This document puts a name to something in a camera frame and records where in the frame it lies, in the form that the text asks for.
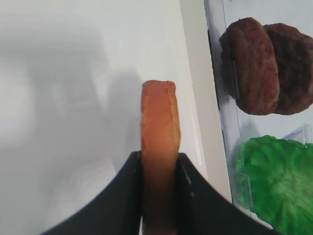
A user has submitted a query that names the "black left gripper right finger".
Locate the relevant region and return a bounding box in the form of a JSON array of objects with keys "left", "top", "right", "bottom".
[{"left": 176, "top": 153, "right": 277, "bottom": 235}]

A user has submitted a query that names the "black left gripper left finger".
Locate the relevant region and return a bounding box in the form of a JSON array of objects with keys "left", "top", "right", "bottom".
[{"left": 45, "top": 151, "right": 142, "bottom": 235}]

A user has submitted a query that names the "brown bread slice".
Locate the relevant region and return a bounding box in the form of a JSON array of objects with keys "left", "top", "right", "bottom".
[{"left": 140, "top": 80, "right": 180, "bottom": 235}]

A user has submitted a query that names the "green lettuce leaf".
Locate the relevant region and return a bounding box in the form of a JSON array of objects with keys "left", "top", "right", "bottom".
[{"left": 235, "top": 135, "right": 313, "bottom": 235}]

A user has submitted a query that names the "left brown meat patty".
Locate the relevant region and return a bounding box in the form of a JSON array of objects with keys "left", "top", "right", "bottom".
[{"left": 219, "top": 17, "right": 280, "bottom": 116}]

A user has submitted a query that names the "brown meat patty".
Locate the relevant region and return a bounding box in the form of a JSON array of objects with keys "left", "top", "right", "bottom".
[
  {"left": 219, "top": 17, "right": 280, "bottom": 116},
  {"left": 264, "top": 23, "right": 313, "bottom": 115}
]

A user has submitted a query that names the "right brown meat patty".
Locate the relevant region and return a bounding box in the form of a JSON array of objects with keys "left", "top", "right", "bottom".
[{"left": 264, "top": 23, "right": 313, "bottom": 115}]

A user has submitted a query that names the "white rectangular metal tray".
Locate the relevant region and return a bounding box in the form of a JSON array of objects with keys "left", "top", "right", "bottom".
[{"left": 0, "top": 0, "right": 231, "bottom": 235}]

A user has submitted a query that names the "clear lettuce holder rail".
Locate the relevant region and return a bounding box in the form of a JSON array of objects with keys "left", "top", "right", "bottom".
[{"left": 283, "top": 124, "right": 313, "bottom": 147}]

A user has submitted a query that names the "clear right long rail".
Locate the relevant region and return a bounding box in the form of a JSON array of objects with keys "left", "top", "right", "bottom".
[{"left": 204, "top": 0, "right": 252, "bottom": 216}]

